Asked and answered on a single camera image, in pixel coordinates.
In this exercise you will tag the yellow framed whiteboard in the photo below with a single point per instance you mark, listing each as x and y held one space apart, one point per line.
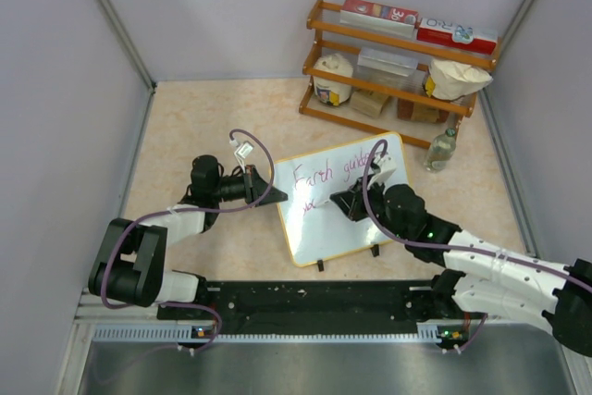
324 233

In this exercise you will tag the grey cable duct rail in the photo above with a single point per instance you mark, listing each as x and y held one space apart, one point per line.
153 333

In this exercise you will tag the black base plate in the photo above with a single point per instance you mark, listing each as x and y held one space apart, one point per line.
324 307

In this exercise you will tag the red white wrap box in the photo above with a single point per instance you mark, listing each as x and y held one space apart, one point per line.
454 35

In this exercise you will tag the clear plastic box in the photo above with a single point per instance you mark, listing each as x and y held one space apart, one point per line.
386 68

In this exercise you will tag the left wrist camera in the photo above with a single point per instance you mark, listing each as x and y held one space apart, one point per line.
241 150

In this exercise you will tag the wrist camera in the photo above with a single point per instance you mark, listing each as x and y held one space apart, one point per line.
241 150
382 168

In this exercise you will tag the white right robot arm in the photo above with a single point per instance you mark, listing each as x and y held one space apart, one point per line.
479 277

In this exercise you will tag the clear glass bottle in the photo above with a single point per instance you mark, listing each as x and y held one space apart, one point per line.
441 151

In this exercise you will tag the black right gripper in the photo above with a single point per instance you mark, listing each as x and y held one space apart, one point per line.
352 201

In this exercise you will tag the orange wooden shelf rack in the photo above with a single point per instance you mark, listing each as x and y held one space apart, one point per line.
332 37

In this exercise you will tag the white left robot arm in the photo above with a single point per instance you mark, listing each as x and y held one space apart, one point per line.
129 268

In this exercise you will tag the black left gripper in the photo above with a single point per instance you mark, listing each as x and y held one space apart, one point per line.
254 188

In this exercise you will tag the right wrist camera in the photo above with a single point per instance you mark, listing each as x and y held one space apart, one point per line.
382 168

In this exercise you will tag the brown block right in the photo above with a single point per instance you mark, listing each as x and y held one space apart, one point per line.
412 111

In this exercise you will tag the red foil wrap box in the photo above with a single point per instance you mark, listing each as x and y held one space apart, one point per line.
377 17

